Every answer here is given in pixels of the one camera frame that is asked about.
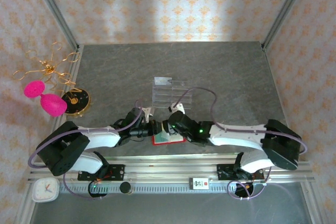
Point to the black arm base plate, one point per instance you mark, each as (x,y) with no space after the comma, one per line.
(223,172)
(116,172)

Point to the aluminium side rail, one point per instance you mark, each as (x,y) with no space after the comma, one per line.
(78,56)

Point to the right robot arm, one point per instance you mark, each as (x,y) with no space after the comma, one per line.
(281,145)

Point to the white square clock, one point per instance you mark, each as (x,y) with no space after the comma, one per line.
(46,190)

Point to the black round knob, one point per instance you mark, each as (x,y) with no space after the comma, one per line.
(125,187)

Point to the clear acrylic card stand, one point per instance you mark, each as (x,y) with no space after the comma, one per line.
(162,98)

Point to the pink fuzzy hourglass-shaped object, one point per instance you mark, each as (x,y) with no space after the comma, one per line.
(53,104)

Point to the teal chip card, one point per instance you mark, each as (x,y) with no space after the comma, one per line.
(161,138)

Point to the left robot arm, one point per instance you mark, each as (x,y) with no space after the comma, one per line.
(63,150)

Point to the white label box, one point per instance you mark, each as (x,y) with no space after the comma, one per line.
(199,183)

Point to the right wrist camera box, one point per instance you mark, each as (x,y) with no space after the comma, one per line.
(178,108)

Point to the red card holder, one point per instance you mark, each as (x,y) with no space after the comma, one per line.
(157,143)

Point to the aluminium frame post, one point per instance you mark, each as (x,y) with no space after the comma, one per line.
(56,16)
(286,9)

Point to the long aluminium base rail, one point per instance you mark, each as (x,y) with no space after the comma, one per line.
(170,167)

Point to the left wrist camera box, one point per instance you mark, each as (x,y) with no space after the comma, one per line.
(149,111)

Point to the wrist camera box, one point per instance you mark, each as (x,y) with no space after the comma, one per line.
(149,111)
(178,108)

